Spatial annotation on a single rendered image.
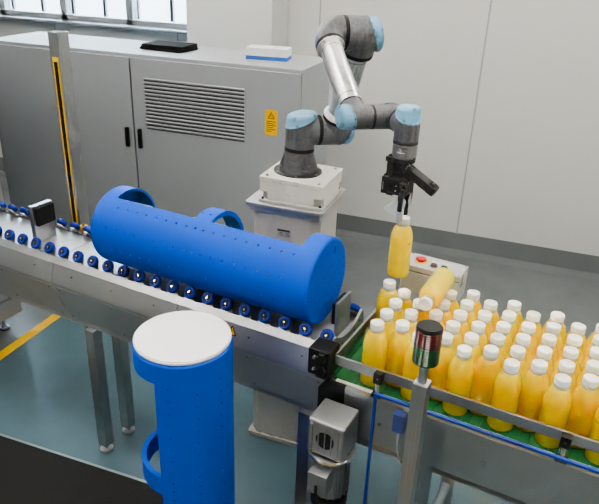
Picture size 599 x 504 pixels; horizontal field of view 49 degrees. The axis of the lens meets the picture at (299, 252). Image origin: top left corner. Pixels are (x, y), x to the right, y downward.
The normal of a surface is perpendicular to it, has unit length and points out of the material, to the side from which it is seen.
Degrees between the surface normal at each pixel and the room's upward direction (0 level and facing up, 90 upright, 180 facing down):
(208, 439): 90
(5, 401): 0
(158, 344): 0
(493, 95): 90
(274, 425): 90
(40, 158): 90
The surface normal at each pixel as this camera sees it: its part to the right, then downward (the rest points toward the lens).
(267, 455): 0.04, -0.90
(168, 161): -0.35, 0.39
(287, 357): -0.44, 0.04
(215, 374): 0.73, 0.32
